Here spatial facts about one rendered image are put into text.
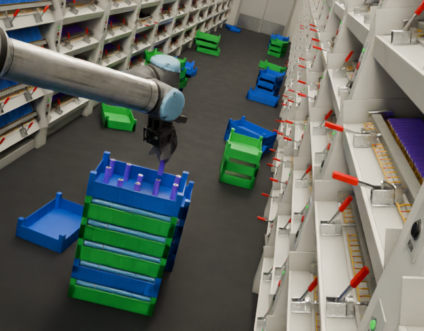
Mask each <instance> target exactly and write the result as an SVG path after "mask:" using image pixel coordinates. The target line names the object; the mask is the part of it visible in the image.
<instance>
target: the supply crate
mask: <svg viewBox="0 0 424 331"><path fill-rule="evenodd" d="M109 158H110V152H107V151H105V152H104V154H103V159H102V161H101V163H100V164H99V165H98V166H97V168H96V170H95V171H91V172H90V174H89V180H88V185H87V192H86V195H88V196H93V197H96V198H101V199H104V200H109V201H112V202H117V203H120V204H125V205H128V206H133V207H136V208H141V209H144V210H149V211H153V212H157V213H161V214H164V215H169V216H172V217H178V215H179V211H180V207H181V203H182V200H183V195H184V191H185V186H186V182H187V178H188V174H189V172H187V171H183V175H182V177H181V179H180V182H179V186H178V190H177V193H176V198H175V200H170V195H171V191H172V187H173V184H174V181H175V178H176V176H175V175H172V174H169V173H164V172H163V174H162V175H158V174H157V173H158V171H157V170H153V169H149V168H145V167H141V166H138V165H133V164H132V165H131V169H130V176H129V179H128V181H124V182H123V186H122V187H117V182H118V179H119V178H122V179H123V178H124V172H125V168H126V164H127V163H125V162H121V161H118V160H116V163H115V166H114V173H113V176H112V177H110V178H109V182H108V184H106V183H103V179H104V176H105V169H106V166H109V165H110V159H109ZM138 174H142V175H143V180H142V184H141V189H140V192H138V191H135V190H133V189H134V185H135V183H136V182H137V176H138ZM156 179H160V180H161V182H160V187H159V190H158V196H154V195H152V193H153V188H154V183H155V180H156Z"/></svg>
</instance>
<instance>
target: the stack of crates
mask: <svg viewBox="0 0 424 331"><path fill-rule="evenodd" d="M193 185H194V181H189V185H186V186H185V191H184V195H183V200H182V203H181V207H180V211H179V215H178V218H177V223H176V227H175V231H174V235H173V238H172V243H171V246H170V251H169V253H168V258H167V261H166V266H165V269H164V270H165V271H170V272H172V269H173V266H174V261H175V258H176V254H177V249H178V246H179V242H180V239H181V234H182V232H183V227H184V224H185V220H186V217H187V212H188V209H189V204H190V201H191V194H192V190H193Z"/></svg>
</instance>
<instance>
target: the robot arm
mask: <svg viewBox="0 0 424 331"><path fill-rule="evenodd" d="M150 62H151V63H150V64H147V65H144V66H140V67H136V68H132V69H129V70H125V71H118V70H113V69H111V68H107V67H104V66H101V65H98V64H94V63H92V62H88V61H85V60H81V59H78V58H74V57H72V56H68V55H64V54H62V53H58V52H55V51H51V50H49V49H44V48H42V47H38V46H35V45H32V44H29V43H25V42H23V41H19V40H16V39H12V38H9V37H8V35H7V33H6V31H5V30H4V29H3V28H2V27H0V79H5V80H9V81H14V82H17V83H22V84H26V85H31V86H34V87H39V88H42V89H48V90H51V91H56V92H59V93H64V94H67V95H73V96H76V97H81V98H85V99H89V100H95V101H98V102H103V103H107V104H111V105H115V106H120V107H123V108H129V109H132V110H137V111H139V112H142V113H145V114H148V125H146V126H145V127H143V141H145V140H146V142H147V143H149V144H151V145H153V146H152V147H151V149H150V150H149V155H152V154H156V156H157V158H158V160H159V161H161V160H164V163H165V164H166V163H167V162H168V161H169V160H170V158H171V157H172V155H173V153H174V152H175V149H176V147H177V135H176V129H175V126H174V125H172V124H173V123H172V122H171V121H175V122H176V123H186V122H187V118H188V117H187V116H184V115H183V114H182V113H181V112H182V110H183V107H184V104H185V98H184V96H183V93H182V92H181V91H179V77H180V73H181V70H180V62H179V60H178V59H176V58H174V57H172V56H168V55H154V56H152V57H151V59H150ZM146 130H147V136H146V137H145V131H146ZM163 147H164V151H163ZM162 151H163V152H162Z"/></svg>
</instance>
